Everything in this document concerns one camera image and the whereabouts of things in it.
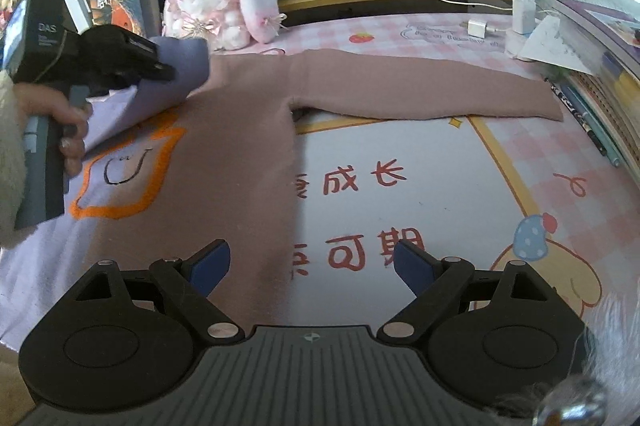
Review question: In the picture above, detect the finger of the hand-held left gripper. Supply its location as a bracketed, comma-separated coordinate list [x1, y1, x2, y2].
[122, 36, 177, 82]

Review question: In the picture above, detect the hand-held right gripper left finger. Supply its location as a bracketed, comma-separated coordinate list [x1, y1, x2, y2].
[74, 239, 242, 340]

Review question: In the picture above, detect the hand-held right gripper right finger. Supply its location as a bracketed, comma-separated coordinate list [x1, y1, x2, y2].
[376, 240, 557, 342]

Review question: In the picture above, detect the pink sweater with orange outline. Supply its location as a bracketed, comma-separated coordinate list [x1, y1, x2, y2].
[0, 34, 566, 352]

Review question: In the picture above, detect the person's left hand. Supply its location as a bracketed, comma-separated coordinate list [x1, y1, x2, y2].
[14, 82, 94, 179]

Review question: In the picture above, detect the pink white plush rabbit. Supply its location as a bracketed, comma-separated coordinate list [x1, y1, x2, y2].
[161, 0, 289, 52]

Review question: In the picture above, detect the printed pink checked desk mat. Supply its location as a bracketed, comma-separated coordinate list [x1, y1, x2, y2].
[0, 12, 640, 357]

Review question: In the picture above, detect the black pen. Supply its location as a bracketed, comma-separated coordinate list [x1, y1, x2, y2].
[545, 77, 601, 141]

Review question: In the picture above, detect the teal pen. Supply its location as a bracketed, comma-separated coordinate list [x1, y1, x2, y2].
[562, 78, 622, 167]

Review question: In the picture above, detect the white paper sheet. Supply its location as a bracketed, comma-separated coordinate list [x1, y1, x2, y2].
[516, 14, 595, 75]

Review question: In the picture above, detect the stack of books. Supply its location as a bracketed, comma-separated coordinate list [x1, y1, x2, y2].
[549, 0, 640, 171]

